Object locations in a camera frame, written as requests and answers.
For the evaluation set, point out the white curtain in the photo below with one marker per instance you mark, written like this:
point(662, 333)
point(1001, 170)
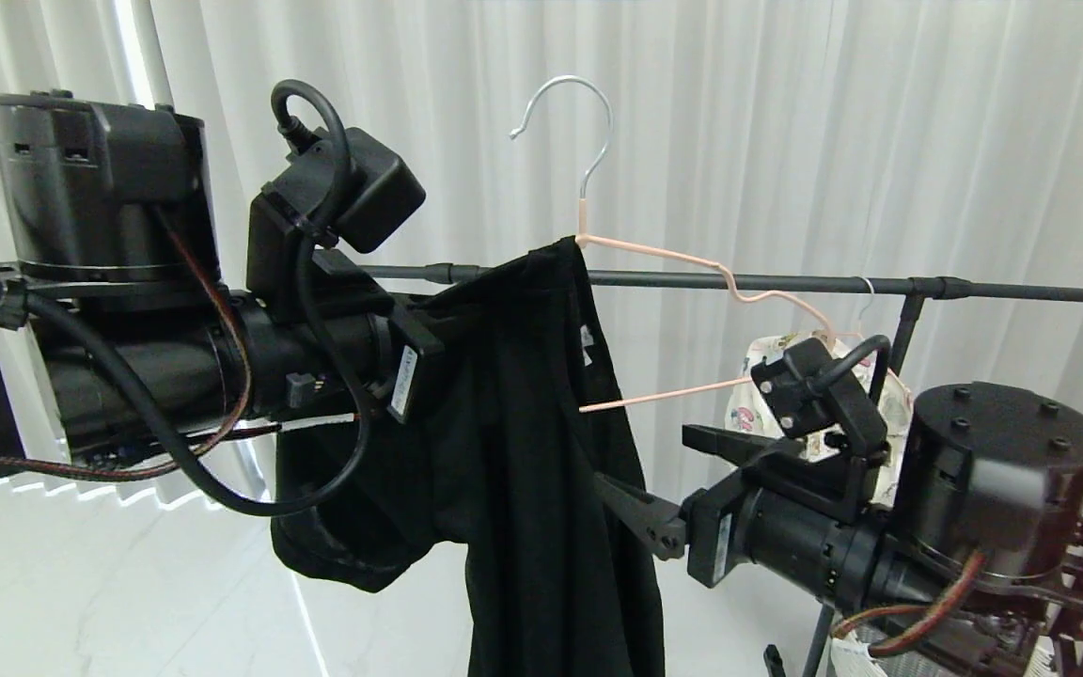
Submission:
point(786, 141)

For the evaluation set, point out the white laundry basket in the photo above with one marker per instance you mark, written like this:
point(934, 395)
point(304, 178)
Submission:
point(847, 658)

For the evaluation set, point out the cream printed garment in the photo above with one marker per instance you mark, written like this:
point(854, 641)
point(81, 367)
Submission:
point(750, 400)

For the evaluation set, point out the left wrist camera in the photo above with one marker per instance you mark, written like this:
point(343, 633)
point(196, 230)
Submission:
point(372, 188)

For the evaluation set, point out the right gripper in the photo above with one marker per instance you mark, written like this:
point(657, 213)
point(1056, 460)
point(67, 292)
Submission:
point(786, 545)

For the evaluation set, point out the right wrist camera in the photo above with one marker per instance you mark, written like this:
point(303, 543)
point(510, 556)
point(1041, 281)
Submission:
point(814, 395)

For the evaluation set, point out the black garment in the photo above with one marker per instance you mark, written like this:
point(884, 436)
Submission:
point(523, 470)

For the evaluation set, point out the black clothes rack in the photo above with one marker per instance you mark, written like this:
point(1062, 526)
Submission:
point(1002, 288)

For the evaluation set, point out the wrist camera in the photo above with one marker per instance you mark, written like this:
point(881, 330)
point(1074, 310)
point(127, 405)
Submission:
point(814, 395)
point(372, 188)

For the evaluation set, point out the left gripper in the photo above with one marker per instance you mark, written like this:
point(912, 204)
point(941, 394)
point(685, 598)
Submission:
point(316, 367)

